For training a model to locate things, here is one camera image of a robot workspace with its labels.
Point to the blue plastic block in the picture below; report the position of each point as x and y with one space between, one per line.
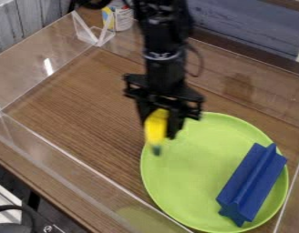
249 186

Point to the yellow toy banana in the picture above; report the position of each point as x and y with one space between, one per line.
155 130

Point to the green round plate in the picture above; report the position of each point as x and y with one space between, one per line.
185 177

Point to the clear acrylic enclosure wall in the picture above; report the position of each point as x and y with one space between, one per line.
70 132

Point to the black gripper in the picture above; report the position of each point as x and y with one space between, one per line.
162 88

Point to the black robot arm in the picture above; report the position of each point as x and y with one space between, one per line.
166 24

